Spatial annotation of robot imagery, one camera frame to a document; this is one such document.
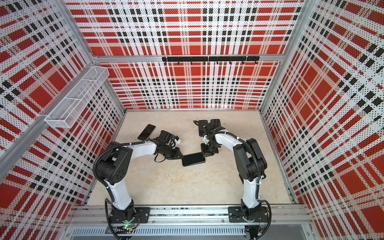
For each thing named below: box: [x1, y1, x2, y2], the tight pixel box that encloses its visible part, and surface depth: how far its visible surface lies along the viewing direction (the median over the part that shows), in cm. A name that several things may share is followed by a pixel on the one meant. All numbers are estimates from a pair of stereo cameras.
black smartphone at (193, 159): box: [181, 152, 206, 167], surface depth 94 cm
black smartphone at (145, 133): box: [137, 124, 156, 141], surface depth 110 cm
